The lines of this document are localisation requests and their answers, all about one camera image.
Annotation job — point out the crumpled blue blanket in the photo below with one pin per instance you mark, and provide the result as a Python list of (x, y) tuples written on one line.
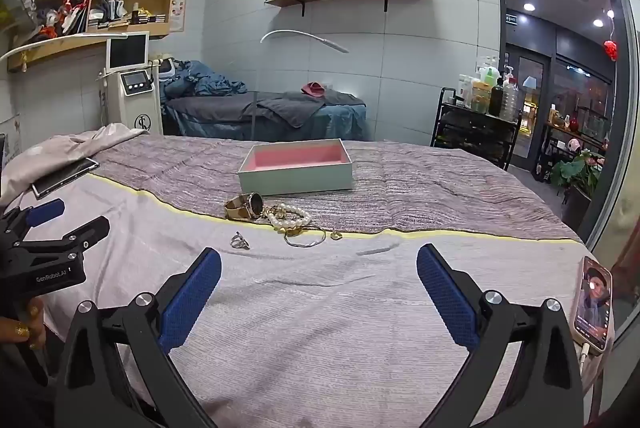
[(200, 80)]

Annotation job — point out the person's left hand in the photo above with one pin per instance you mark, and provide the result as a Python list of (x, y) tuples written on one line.
[(29, 319)]

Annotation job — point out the blue skirted massage bed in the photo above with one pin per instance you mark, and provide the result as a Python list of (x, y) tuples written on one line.
[(310, 118)]

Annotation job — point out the dark screen tablet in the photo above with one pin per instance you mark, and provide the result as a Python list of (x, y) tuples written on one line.
[(65, 178)]

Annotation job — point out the green potted plant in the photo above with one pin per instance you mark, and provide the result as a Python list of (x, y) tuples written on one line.
[(575, 173)]

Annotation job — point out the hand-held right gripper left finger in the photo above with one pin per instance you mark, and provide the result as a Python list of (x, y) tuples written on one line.
[(192, 298)]

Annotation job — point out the grey towel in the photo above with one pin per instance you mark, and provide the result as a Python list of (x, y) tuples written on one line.
[(280, 108)]

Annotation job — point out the smartphone with lit screen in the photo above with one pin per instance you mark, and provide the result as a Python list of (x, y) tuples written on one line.
[(592, 303)]

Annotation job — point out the red cloth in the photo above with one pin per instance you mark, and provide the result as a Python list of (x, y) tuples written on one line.
[(313, 89)]

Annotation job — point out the pale pink quilt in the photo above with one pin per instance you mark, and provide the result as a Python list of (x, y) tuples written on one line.
[(45, 153)]

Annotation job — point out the group of bottles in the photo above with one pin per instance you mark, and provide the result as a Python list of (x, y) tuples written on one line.
[(487, 90)]

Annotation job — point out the red hanging ornament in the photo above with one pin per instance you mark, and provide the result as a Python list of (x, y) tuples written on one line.
[(610, 49)]

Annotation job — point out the pink lined jewelry box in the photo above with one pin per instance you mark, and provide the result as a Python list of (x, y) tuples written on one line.
[(295, 163)]

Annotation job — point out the black trolley cart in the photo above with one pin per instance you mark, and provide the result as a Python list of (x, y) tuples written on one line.
[(475, 133)]

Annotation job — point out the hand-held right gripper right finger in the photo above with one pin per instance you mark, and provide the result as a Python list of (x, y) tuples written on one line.
[(445, 298)]

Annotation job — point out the purple striped blanket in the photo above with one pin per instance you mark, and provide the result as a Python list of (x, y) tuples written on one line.
[(425, 198)]

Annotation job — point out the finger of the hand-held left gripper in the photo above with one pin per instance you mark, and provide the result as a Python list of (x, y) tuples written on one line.
[(46, 210), (82, 234)]

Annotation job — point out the thin bangle with pendant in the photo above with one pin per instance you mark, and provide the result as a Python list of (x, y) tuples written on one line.
[(305, 239)]

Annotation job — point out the white beauty machine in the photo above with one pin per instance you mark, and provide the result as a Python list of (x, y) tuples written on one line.
[(132, 98)]

